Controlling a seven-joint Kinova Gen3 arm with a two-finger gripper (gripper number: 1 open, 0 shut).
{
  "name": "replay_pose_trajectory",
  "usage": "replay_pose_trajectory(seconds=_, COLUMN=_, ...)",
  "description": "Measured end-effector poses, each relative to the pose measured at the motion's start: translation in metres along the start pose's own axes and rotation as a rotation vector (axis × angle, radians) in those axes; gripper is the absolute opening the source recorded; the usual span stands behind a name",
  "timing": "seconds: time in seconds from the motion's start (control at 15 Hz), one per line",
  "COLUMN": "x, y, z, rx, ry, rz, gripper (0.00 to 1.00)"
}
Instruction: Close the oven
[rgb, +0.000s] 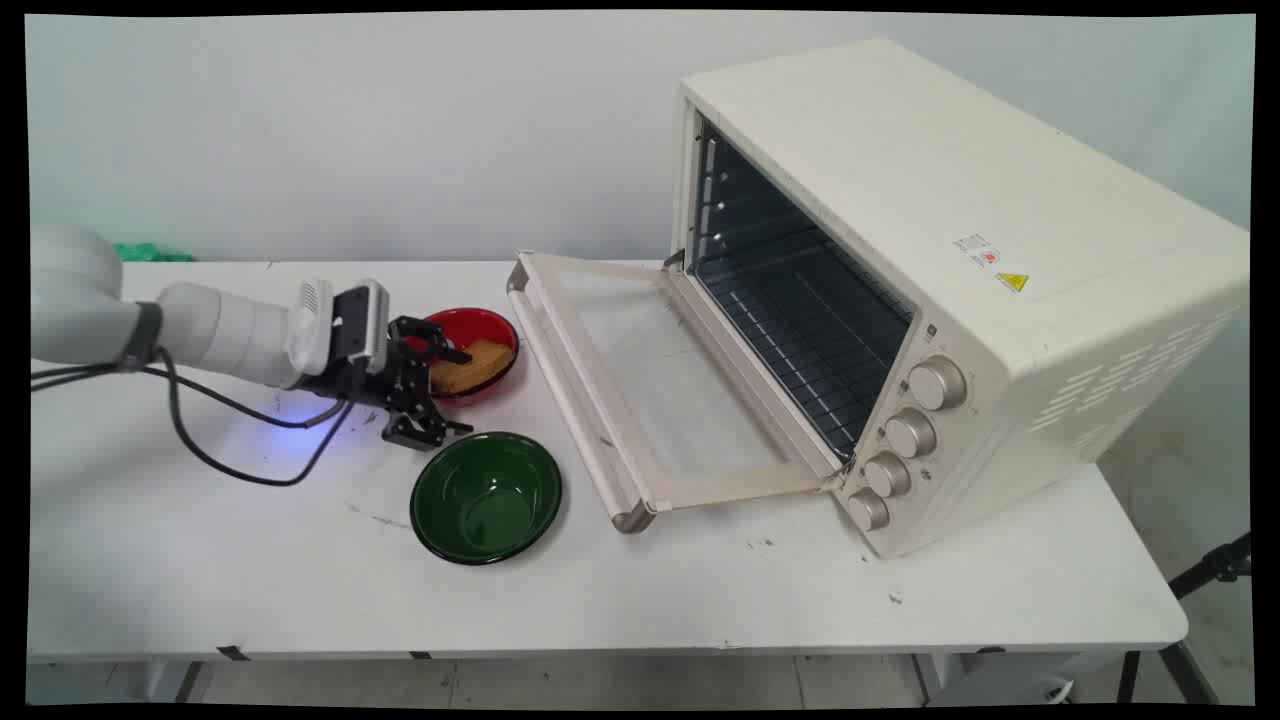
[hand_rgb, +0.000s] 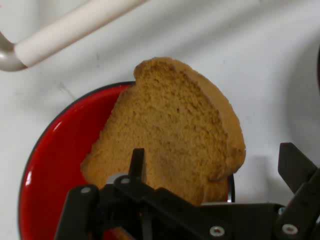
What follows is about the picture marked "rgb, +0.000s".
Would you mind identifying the white table leg frame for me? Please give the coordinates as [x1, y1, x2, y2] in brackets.
[908, 650, 1086, 708]

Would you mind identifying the metal oven wire rack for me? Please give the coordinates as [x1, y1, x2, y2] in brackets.
[694, 252, 913, 463]

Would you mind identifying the green plastic object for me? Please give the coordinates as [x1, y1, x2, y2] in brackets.
[111, 242, 197, 264]

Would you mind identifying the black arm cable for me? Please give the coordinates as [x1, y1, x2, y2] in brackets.
[30, 345, 353, 489]

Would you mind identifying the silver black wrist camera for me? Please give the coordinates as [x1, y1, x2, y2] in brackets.
[333, 279, 392, 373]

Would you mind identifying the cream glass oven door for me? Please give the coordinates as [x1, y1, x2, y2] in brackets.
[505, 249, 853, 535]

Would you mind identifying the cream toaster oven body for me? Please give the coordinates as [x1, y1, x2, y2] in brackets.
[672, 37, 1252, 560]

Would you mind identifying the green bowl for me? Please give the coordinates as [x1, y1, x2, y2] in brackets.
[409, 431, 564, 567]

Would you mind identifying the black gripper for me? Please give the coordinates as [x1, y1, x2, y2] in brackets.
[298, 315, 475, 451]

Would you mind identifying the black tripod stand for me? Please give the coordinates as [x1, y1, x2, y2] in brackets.
[1114, 532, 1254, 707]

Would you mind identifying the black cable strap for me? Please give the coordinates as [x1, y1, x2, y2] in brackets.
[118, 300, 164, 372]

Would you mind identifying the white label sticker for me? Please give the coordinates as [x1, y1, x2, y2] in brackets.
[952, 232, 1002, 269]

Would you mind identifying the red bowl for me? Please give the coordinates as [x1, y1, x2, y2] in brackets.
[404, 307, 521, 405]

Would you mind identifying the silver oven knob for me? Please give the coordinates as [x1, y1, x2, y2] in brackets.
[845, 487, 892, 534]
[862, 450, 914, 500]
[907, 355, 970, 413]
[882, 406, 940, 461]

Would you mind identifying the toasted bread slice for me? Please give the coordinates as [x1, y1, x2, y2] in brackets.
[429, 338, 517, 395]

